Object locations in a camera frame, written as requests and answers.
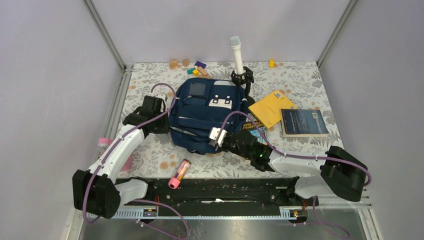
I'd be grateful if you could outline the long tan wooden block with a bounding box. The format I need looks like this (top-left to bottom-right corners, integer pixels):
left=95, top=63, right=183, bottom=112
left=197, top=66, right=212, bottom=79

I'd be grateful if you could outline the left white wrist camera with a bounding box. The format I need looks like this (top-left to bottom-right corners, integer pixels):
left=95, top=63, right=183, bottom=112
left=155, top=93, right=168, bottom=112

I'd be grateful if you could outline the purple toy block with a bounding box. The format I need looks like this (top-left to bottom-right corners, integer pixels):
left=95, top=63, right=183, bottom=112
left=194, top=61, right=207, bottom=69

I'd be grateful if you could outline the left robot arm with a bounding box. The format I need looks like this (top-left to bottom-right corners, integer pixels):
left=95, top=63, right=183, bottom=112
left=72, top=94, right=169, bottom=219

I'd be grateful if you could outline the yellow toy block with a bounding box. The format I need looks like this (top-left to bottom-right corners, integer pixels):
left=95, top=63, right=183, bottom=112
left=268, top=59, right=275, bottom=68

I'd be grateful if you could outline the yellow book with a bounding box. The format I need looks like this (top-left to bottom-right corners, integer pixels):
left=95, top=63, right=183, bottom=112
left=248, top=90, right=298, bottom=129

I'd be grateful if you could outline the round wooden block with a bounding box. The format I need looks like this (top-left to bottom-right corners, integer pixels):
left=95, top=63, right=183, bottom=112
left=181, top=58, right=190, bottom=67

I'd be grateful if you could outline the purple cable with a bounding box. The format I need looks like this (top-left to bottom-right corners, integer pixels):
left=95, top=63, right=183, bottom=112
left=218, top=110, right=373, bottom=239
left=82, top=82, right=190, bottom=240

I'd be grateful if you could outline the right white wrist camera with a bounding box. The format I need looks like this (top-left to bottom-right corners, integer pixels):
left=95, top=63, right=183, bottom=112
left=209, top=127, right=227, bottom=147

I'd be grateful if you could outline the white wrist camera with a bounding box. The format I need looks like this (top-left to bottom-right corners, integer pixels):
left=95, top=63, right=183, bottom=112
left=209, top=127, right=227, bottom=147
left=155, top=93, right=168, bottom=112

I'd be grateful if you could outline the black microphone stand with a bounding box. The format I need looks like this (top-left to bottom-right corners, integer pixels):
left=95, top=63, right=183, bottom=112
left=230, top=66, right=256, bottom=106

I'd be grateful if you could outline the small yellow block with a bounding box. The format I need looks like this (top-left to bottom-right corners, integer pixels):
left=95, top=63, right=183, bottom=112
left=192, top=69, right=199, bottom=77

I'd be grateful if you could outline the navy blue student backpack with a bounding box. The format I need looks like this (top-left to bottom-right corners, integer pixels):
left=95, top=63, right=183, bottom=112
left=168, top=77, right=248, bottom=155

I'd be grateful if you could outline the white microphone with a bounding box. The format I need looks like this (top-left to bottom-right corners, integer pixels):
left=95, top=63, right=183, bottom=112
left=230, top=36, right=244, bottom=75

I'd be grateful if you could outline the pink box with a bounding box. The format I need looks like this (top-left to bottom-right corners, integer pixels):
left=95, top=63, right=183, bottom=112
left=97, top=138, right=133, bottom=172

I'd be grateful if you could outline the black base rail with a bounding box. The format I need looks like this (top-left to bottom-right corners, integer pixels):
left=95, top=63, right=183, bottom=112
left=127, top=178, right=313, bottom=218

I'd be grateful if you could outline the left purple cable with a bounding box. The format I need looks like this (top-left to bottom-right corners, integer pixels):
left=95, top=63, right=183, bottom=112
left=82, top=82, right=190, bottom=240

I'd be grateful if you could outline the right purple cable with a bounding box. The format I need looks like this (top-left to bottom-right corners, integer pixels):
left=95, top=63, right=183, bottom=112
left=218, top=110, right=373, bottom=239

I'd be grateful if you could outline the treehouse story paperback book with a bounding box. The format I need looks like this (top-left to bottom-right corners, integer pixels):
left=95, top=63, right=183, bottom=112
left=241, top=120, right=268, bottom=145

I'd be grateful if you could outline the dark blue book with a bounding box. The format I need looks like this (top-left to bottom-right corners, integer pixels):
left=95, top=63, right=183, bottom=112
left=280, top=109, right=329, bottom=138

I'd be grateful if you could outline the pink-capped clear tube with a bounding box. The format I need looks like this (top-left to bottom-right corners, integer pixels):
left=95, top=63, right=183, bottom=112
left=168, top=159, right=192, bottom=190

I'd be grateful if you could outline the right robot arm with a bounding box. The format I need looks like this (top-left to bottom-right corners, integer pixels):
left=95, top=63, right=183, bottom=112
left=209, top=128, right=371, bottom=206

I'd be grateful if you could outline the teal toy block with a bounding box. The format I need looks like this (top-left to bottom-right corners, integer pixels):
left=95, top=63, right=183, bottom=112
left=186, top=67, right=196, bottom=75

